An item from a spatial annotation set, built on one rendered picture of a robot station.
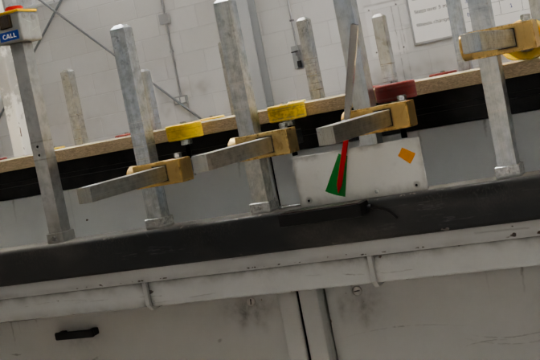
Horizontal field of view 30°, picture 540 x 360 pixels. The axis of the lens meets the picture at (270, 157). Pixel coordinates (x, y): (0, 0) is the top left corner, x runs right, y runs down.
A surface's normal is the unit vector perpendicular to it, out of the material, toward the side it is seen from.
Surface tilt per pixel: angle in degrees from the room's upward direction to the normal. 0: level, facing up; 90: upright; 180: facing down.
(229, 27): 90
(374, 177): 90
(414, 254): 90
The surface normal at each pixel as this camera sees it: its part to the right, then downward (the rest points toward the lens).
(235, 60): -0.40, 0.13
